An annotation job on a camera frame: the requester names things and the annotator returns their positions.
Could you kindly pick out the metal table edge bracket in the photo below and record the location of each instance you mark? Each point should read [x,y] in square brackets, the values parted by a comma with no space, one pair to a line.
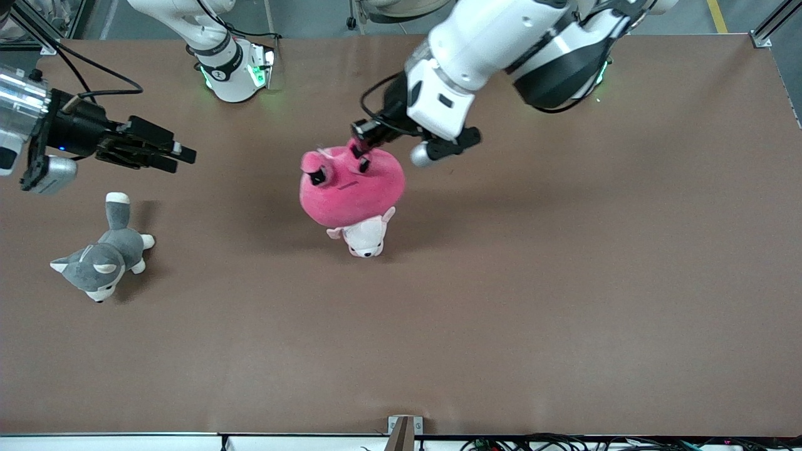
[404,432]

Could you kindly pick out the grey white plush husky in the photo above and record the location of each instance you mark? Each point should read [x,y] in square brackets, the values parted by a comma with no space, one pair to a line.
[106,257]

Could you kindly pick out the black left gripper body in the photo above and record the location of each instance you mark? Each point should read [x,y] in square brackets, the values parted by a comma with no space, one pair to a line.
[393,111]

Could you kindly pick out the office chair base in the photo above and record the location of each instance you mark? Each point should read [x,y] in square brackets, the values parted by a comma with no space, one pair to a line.
[401,6]

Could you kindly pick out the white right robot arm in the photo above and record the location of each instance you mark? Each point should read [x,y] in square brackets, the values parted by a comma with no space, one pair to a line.
[229,75]

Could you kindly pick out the pale pink plush dog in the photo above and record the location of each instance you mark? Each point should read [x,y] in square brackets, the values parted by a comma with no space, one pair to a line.
[366,238]

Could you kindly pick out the hot pink plush toy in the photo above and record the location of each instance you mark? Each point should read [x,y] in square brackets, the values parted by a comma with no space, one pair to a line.
[351,200]

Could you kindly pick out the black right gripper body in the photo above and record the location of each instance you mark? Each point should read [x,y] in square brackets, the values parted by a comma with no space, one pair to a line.
[76,133]

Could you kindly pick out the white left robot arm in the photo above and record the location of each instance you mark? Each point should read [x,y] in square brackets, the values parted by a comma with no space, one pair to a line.
[495,37]

